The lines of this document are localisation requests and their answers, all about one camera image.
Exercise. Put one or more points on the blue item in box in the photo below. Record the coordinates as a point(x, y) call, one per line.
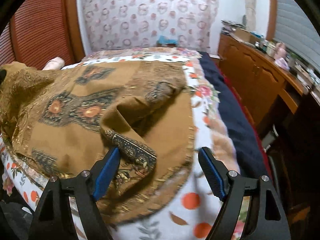
point(166, 42)

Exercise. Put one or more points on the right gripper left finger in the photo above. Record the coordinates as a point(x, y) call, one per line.
point(103, 172)

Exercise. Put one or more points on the brown louvered wardrobe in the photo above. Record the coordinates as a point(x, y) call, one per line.
point(41, 30)

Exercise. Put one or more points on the grey window roller blind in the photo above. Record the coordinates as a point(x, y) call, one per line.
point(295, 30)

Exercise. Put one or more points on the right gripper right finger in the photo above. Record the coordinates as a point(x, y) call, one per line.
point(215, 173)

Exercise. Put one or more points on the white orange-print sheet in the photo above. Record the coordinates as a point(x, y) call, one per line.
point(190, 214)

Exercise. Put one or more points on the navy blue blanket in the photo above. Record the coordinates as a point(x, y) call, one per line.
point(250, 156)

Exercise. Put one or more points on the beige pillow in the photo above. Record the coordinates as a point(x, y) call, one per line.
point(54, 64)

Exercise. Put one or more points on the floral pink rose blanket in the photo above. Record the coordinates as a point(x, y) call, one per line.
point(209, 128)

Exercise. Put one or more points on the stack of folded cloths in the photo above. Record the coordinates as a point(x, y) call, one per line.
point(230, 26)

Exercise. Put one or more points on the cardboard box on sideboard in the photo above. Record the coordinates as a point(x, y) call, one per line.
point(244, 36)

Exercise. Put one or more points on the beige tied window curtain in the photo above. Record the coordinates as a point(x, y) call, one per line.
point(250, 14)

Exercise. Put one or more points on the long wooden sideboard cabinet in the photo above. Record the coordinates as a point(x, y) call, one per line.
point(269, 94)

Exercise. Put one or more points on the pink tissue pack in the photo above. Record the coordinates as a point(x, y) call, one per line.
point(281, 62)

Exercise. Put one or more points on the pink kettle jug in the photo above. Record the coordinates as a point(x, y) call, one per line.
point(280, 51)

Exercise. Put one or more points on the pink circle patterned curtain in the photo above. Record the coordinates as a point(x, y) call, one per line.
point(125, 24)

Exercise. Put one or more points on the brown patterned garment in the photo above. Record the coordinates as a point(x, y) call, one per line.
point(60, 122)

